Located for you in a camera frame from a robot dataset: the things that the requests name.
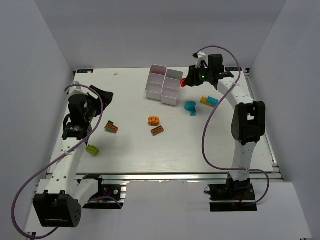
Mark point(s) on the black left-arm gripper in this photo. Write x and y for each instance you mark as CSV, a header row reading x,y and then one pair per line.
x,y
97,97

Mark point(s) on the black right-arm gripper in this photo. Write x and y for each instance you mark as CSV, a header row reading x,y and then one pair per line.
x,y
191,77

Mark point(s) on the brown lego plate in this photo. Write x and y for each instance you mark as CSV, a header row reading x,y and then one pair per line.
x,y
111,128
157,130

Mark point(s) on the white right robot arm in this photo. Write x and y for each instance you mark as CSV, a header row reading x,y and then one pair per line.
x,y
249,118

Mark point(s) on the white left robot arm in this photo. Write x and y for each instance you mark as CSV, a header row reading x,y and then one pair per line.
x,y
60,205

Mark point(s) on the red arch lego brick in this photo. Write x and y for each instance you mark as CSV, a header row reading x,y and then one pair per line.
x,y
183,83

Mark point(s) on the teal rectangular lego brick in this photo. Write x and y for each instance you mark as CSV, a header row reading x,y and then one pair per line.
x,y
212,101

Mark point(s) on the teal rounded lego brick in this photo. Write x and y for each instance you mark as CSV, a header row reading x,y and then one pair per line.
x,y
189,105

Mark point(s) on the blue table corner label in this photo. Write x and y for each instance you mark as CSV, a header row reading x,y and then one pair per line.
x,y
233,69

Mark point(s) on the small teal lego brick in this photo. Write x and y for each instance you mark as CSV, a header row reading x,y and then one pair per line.
x,y
192,112

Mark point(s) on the left blue corner label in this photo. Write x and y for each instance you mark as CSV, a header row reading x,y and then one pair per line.
x,y
85,71

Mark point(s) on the white divided container left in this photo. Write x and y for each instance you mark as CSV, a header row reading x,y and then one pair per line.
x,y
155,82

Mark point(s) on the lime green lego brick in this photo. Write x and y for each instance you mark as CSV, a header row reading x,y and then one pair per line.
x,y
92,150

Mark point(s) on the yellow butterfly lego brick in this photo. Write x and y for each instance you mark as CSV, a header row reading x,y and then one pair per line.
x,y
153,120

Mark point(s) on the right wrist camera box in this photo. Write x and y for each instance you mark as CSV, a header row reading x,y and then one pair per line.
x,y
200,59

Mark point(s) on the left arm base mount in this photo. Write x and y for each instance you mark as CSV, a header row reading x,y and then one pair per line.
x,y
109,195

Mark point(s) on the aluminium table rail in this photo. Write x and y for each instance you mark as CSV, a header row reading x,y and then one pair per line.
x,y
273,176

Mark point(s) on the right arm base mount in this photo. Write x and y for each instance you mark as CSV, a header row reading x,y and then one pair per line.
x,y
231,196

